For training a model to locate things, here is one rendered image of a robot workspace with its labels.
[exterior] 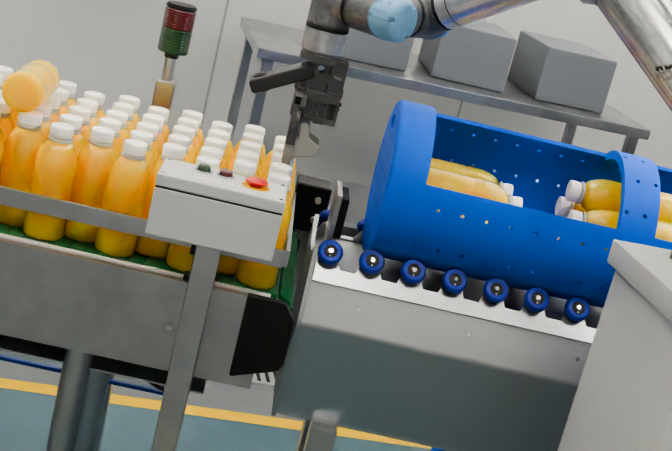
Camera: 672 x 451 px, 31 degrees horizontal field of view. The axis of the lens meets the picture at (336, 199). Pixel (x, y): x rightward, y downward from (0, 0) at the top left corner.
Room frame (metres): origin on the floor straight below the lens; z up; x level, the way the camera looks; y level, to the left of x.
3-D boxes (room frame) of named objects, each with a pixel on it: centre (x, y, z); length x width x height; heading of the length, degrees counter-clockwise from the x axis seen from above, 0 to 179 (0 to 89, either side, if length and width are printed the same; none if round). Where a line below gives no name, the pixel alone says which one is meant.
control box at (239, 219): (1.82, 0.18, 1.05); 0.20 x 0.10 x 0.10; 94
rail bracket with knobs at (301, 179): (2.32, 0.05, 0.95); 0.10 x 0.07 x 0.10; 4
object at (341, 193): (2.12, -0.01, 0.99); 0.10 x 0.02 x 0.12; 4
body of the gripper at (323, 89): (2.09, 0.08, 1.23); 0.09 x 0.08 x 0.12; 94
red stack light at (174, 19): (2.46, 0.40, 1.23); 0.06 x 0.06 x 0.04
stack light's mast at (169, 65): (2.46, 0.40, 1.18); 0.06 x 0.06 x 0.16
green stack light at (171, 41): (2.46, 0.40, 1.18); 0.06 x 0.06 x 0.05
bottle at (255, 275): (1.95, 0.10, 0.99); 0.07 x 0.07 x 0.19
